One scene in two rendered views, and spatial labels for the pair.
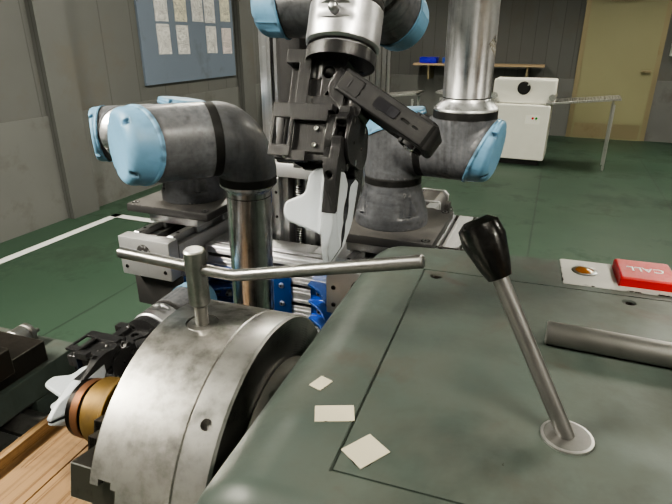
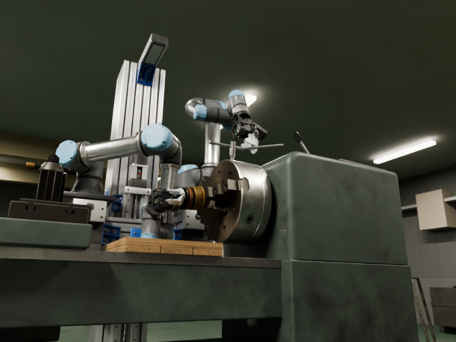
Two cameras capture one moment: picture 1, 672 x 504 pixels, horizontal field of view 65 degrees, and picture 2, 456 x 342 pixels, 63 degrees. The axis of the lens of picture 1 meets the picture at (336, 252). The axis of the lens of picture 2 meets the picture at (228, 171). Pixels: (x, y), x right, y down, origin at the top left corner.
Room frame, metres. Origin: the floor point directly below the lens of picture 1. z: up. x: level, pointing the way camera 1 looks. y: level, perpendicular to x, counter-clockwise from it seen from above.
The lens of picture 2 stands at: (-0.43, 1.18, 0.79)
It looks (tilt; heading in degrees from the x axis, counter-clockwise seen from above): 16 degrees up; 312
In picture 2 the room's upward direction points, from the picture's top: 1 degrees clockwise
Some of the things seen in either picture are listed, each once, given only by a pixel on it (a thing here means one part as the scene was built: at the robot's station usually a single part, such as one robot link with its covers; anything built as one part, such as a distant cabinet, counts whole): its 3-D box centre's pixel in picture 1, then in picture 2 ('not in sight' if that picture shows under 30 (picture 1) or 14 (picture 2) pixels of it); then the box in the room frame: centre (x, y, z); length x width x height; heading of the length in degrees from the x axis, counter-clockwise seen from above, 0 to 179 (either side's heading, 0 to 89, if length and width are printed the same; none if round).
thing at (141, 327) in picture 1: (119, 354); (163, 201); (0.68, 0.32, 1.08); 0.12 x 0.09 x 0.08; 161
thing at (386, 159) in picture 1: (397, 140); (188, 178); (1.05, -0.12, 1.33); 0.13 x 0.12 x 0.14; 61
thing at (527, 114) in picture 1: (521, 120); not in sight; (6.95, -2.38, 0.52); 2.18 x 0.54 x 1.04; 66
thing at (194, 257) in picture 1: (199, 299); (232, 155); (0.49, 0.14, 1.26); 0.02 x 0.02 x 0.12
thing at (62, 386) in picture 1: (65, 387); (174, 191); (0.58, 0.36, 1.09); 0.09 x 0.06 x 0.03; 161
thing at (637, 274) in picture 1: (643, 277); not in sight; (0.56, -0.36, 1.26); 0.06 x 0.06 x 0.02; 71
